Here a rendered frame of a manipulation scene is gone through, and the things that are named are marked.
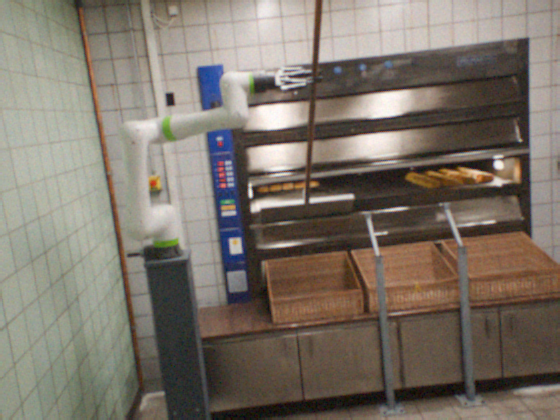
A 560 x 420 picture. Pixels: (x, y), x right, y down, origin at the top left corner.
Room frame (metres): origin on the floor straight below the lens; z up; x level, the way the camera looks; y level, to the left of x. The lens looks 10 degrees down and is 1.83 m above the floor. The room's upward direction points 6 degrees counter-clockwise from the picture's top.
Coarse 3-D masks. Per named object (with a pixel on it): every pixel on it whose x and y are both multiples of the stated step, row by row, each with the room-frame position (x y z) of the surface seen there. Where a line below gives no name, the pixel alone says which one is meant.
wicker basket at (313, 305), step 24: (288, 264) 3.64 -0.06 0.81; (312, 264) 3.64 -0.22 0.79; (336, 264) 3.64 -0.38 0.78; (288, 288) 3.59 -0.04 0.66; (312, 288) 3.60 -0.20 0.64; (336, 288) 3.60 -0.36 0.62; (360, 288) 3.21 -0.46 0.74; (288, 312) 3.18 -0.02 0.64; (312, 312) 3.19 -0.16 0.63; (336, 312) 3.20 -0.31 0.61; (360, 312) 3.20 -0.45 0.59
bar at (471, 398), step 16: (400, 208) 3.34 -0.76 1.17; (416, 208) 3.33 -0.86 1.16; (432, 208) 3.35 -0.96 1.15; (448, 208) 3.33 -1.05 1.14; (256, 224) 3.31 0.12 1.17; (272, 224) 3.31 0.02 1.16; (288, 224) 3.31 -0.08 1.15; (368, 224) 3.29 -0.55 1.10; (464, 256) 3.12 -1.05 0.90; (464, 272) 3.12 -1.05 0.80; (384, 288) 3.10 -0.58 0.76; (464, 288) 3.12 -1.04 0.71; (384, 304) 3.10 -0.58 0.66; (464, 304) 3.12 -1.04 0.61; (384, 320) 3.10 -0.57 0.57; (464, 320) 3.12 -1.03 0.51; (384, 336) 3.10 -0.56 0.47; (464, 336) 3.12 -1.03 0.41; (384, 352) 3.10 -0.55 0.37; (464, 352) 3.13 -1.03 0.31; (384, 368) 3.11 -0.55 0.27; (464, 400) 3.13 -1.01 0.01; (480, 400) 3.12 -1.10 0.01
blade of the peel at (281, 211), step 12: (264, 204) 3.20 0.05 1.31; (276, 204) 3.20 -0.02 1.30; (288, 204) 3.20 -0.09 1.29; (300, 204) 3.20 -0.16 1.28; (312, 204) 3.22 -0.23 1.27; (324, 204) 3.23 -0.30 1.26; (336, 204) 3.25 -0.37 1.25; (348, 204) 3.26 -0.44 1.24; (264, 216) 3.27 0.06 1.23; (276, 216) 3.28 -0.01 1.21; (288, 216) 3.29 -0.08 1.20; (300, 216) 3.31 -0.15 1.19; (312, 216) 3.32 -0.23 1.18; (264, 228) 3.37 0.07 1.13; (276, 228) 3.39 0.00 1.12; (288, 228) 3.41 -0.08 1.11; (300, 228) 3.42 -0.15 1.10; (312, 228) 3.44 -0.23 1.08; (324, 228) 3.45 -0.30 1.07; (336, 228) 3.47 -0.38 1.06
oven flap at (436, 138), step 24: (480, 120) 3.76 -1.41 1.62; (504, 120) 3.76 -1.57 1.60; (264, 144) 3.71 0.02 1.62; (288, 144) 3.71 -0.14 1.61; (336, 144) 3.71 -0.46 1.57; (360, 144) 3.71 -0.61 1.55; (384, 144) 3.71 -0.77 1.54; (408, 144) 3.71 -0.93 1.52; (432, 144) 3.71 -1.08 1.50; (456, 144) 3.71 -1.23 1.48; (480, 144) 3.68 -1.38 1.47; (504, 144) 3.70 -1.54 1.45; (264, 168) 3.64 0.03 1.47
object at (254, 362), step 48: (240, 336) 3.12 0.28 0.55; (288, 336) 3.14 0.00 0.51; (336, 336) 3.15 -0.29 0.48; (432, 336) 3.17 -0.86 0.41; (480, 336) 3.18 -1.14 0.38; (528, 336) 3.19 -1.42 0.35; (240, 384) 3.13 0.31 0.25; (288, 384) 3.14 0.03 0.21; (336, 384) 3.15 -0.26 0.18; (384, 384) 3.16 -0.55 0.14; (432, 384) 3.19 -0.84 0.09; (480, 384) 3.22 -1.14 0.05; (528, 384) 3.23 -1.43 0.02
